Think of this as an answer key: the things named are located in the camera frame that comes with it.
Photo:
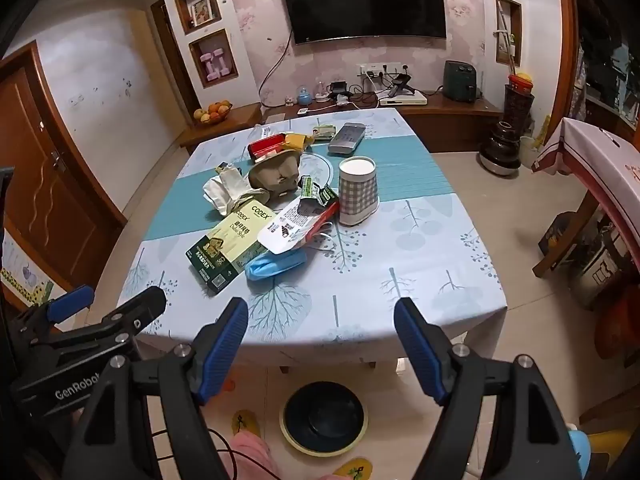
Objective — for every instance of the blue stool white legs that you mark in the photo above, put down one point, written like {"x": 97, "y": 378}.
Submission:
{"x": 580, "y": 455}

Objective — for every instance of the white courier bag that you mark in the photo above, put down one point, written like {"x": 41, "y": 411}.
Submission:
{"x": 295, "y": 225}

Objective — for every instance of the dark green wrapper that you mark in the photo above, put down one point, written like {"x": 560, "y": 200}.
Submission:
{"x": 327, "y": 195}

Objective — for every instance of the yellow slipper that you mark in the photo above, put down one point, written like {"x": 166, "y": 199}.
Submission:
{"x": 245, "y": 422}
{"x": 357, "y": 470}

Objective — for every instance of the white wall niche shelf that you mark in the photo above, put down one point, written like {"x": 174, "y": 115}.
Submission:
{"x": 485, "y": 20}
{"x": 245, "y": 35}

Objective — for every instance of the checked paper cup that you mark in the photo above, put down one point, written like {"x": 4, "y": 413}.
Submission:
{"x": 357, "y": 190}

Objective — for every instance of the wall power outlet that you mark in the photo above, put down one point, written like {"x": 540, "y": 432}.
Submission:
{"x": 382, "y": 67}

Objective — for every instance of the photo frame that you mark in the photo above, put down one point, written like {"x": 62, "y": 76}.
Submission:
{"x": 201, "y": 10}

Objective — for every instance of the wall poster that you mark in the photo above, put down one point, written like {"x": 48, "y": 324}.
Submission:
{"x": 25, "y": 270}

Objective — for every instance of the brown stacked pot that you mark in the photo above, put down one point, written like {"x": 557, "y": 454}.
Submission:
{"x": 500, "y": 150}

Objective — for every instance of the yellow packet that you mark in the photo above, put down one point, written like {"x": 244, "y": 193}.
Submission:
{"x": 296, "y": 140}

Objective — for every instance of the grey flat box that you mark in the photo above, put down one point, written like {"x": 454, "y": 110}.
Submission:
{"x": 346, "y": 137}

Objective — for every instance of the black charger adapter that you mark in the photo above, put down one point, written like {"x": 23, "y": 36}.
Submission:
{"x": 340, "y": 87}

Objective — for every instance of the green chocolate box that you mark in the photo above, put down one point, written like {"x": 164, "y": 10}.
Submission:
{"x": 225, "y": 250}

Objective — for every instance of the wooden door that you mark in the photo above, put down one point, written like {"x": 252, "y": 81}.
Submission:
{"x": 50, "y": 170}

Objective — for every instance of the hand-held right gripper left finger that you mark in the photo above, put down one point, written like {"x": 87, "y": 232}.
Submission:
{"x": 220, "y": 350}

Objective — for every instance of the side table with red-edged cloth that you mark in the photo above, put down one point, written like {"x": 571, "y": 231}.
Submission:
{"x": 595, "y": 160}

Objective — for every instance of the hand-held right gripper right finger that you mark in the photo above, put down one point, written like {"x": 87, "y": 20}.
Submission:
{"x": 420, "y": 350}

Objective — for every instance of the fruit bowl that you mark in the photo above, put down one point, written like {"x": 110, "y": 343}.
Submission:
{"x": 214, "y": 111}

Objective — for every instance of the person's pink trouser leg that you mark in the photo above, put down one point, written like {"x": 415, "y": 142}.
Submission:
{"x": 250, "y": 460}

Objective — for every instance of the white set-top box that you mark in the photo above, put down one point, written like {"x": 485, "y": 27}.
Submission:
{"x": 402, "y": 99}

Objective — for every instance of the dark trash bin yellow rim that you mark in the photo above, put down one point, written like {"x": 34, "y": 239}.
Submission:
{"x": 324, "y": 417}

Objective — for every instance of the tall wicker basket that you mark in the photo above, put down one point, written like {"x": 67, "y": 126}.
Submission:
{"x": 517, "y": 107}

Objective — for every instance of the clear plastic bag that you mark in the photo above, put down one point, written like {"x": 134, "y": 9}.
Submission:
{"x": 263, "y": 132}

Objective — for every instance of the dark green air fryer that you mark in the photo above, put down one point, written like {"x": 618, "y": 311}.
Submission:
{"x": 460, "y": 80}

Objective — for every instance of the red box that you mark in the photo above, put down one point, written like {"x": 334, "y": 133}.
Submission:
{"x": 267, "y": 146}

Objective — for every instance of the black television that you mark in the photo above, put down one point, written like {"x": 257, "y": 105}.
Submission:
{"x": 362, "y": 0}

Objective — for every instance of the blue face mask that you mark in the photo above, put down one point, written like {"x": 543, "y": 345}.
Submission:
{"x": 275, "y": 265}

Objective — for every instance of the green white packet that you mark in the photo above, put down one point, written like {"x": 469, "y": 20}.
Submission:
{"x": 322, "y": 131}

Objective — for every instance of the table with tree tablecloth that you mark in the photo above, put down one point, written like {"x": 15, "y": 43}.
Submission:
{"x": 425, "y": 260}

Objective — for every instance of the light green wrapper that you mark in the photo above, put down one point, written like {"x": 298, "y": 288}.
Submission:
{"x": 306, "y": 187}

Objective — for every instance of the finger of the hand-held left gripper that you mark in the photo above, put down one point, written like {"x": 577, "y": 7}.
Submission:
{"x": 142, "y": 310}
{"x": 70, "y": 303}

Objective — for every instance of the crumpled cream paper bag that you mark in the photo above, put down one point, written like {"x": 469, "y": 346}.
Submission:
{"x": 225, "y": 190}

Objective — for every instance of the wooden television cabinet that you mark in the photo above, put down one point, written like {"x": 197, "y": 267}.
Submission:
{"x": 450, "y": 125}

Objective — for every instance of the white bucket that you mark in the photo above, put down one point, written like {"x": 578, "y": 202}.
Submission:
{"x": 527, "y": 149}

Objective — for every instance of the dark cardboard box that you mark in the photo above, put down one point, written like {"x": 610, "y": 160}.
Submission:
{"x": 557, "y": 240}

